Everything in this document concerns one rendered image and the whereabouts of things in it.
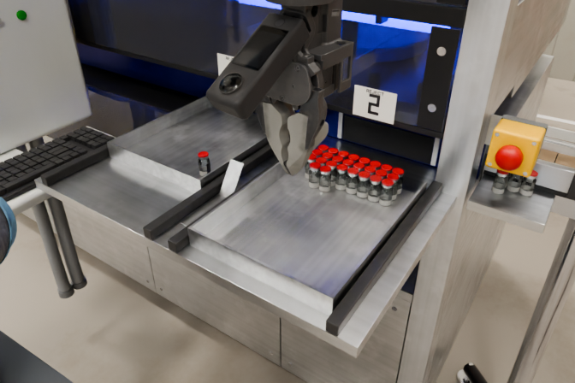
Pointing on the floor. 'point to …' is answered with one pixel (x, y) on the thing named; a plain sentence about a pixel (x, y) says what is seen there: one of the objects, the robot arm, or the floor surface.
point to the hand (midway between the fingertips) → (287, 167)
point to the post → (463, 144)
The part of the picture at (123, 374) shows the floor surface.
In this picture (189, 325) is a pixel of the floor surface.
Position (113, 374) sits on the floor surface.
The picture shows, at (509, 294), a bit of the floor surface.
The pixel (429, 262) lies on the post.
